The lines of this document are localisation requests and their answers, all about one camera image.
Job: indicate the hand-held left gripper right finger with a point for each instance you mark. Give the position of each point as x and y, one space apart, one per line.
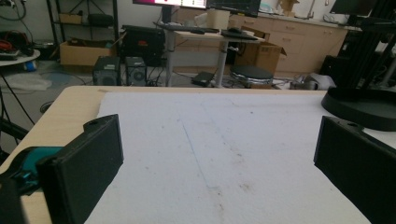
358 165

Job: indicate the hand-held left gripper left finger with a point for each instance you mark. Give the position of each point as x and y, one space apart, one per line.
84 169

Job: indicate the black round stand base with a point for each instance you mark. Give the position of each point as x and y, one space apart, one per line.
362 107

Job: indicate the black computer tower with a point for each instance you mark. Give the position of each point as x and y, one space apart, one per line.
106 71
135 71

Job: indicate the white plastic sheet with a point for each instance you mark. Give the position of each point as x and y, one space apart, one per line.
26 82

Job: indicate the open cardboard box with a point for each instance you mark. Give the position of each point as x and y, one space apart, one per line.
82 53

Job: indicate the white round side table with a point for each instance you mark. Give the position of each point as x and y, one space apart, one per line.
17 57

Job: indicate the white foam mat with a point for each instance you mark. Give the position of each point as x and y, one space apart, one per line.
218 155

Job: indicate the black equipment case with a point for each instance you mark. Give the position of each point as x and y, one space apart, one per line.
143 43

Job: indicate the black round stool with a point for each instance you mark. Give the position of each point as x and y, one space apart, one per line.
251 74

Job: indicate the large cardboard box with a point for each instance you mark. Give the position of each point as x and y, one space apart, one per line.
261 56

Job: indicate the black flat device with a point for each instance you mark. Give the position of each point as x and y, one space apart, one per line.
203 78

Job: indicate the black metal shelf rack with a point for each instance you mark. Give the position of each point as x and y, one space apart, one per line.
84 18

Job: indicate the dark monitor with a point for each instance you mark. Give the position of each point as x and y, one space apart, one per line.
350 6

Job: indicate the white height-adjustable desk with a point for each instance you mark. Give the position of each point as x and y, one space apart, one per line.
199 46

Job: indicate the black keyboard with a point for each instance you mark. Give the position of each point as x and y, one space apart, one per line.
186 28

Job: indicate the black laptop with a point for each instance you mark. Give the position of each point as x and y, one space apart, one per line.
238 34

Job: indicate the white paper roll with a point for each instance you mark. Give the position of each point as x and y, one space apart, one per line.
218 18

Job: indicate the black metal stand frame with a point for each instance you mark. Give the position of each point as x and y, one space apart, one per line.
370 46

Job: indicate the beige wall cabinet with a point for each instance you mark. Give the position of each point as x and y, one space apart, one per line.
299 46

